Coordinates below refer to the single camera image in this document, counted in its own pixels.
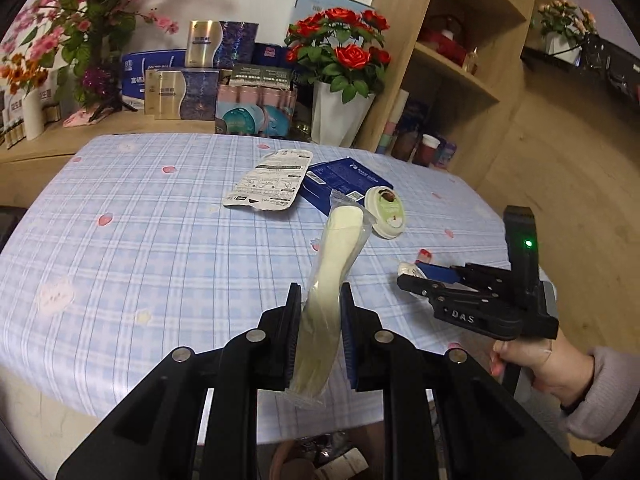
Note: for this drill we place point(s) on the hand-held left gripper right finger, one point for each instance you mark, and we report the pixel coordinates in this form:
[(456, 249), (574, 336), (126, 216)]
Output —
[(350, 355)]

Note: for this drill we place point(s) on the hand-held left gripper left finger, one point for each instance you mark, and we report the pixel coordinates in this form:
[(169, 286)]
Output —
[(289, 345)]

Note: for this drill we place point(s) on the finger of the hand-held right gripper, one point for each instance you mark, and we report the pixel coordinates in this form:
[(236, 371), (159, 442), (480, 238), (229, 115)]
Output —
[(425, 288), (480, 280)]

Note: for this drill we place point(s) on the cream plastic spoon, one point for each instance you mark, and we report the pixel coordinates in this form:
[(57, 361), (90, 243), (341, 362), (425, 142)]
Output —
[(332, 260)]

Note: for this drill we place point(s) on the person's right forearm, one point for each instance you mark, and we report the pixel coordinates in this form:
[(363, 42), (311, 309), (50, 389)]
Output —
[(610, 400)]

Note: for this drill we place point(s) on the person's right hand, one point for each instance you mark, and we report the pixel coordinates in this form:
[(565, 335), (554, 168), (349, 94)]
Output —
[(555, 365)]

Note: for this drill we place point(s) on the round white green container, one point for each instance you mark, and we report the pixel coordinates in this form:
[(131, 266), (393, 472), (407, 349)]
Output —
[(386, 210)]

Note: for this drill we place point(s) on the red paper cup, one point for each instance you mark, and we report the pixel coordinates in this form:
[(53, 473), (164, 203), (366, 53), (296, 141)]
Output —
[(426, 151)]

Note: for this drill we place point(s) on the flat dark blue box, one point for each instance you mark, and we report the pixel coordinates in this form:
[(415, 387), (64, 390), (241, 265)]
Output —
[(340, 175)]

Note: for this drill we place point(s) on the brown jar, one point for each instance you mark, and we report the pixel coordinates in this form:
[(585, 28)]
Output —
[(404, 146)]

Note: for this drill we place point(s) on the blue checked tablecloth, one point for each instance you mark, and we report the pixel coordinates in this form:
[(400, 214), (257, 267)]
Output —
[(175, 240)]

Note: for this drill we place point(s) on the white blister card package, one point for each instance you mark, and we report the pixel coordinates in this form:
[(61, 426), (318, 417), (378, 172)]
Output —
[(272, 177)]

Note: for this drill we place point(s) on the stack of pastel cups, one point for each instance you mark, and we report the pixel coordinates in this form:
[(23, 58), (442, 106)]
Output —
[(392, 120)]

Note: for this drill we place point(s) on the white flower pot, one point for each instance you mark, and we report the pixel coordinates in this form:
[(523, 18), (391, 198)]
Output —
[(337, 120)]

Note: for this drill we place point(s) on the glass bottle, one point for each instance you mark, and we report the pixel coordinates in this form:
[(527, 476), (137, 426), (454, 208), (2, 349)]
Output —
[(471, 62)]

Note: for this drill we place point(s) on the pink blue shrink-wrapped pack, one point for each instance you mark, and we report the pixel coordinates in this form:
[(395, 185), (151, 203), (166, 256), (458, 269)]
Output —
[(255, 105)]

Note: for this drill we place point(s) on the black side table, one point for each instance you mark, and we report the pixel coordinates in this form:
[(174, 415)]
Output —
[(605, 67)]

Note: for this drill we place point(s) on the red rose bouquet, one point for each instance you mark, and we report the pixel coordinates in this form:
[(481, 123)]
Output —
[(340, 55)]

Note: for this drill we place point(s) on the wooden shelf unit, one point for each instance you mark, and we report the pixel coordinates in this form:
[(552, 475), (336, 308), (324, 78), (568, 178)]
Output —
[(400, 35)]

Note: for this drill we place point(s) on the pink rose pot plant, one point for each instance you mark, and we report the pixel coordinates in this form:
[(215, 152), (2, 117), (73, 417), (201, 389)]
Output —
[(565, 22)]

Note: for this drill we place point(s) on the gold and blue gift box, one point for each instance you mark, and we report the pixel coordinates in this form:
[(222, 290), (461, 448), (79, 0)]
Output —
[(222, 42), (182, 95)]

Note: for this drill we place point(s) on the black mini tripod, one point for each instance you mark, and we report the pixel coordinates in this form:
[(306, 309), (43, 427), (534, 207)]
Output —
[(112, 107)]

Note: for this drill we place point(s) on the black chair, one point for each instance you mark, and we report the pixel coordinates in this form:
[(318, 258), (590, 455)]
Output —
[(11, 227)]

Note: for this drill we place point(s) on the blue white carton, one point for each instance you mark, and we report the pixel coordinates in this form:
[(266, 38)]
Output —
[(150, 75)]

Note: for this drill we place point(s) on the light blue carton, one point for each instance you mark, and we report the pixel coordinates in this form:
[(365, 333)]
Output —
[(310, 5)]

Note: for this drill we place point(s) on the pink cloth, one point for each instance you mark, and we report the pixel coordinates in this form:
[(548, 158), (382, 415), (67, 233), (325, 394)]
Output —
[(80, 119)]

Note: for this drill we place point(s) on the white vase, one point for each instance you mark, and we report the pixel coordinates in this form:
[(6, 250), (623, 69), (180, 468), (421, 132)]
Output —
[(34, 115)]

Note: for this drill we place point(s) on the row of small brown bottles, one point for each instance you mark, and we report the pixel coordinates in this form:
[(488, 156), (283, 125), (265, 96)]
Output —
[(12, 125)]

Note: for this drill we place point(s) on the pink artificial flower plant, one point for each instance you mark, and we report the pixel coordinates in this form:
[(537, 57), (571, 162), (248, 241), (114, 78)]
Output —
[(85, 15)]

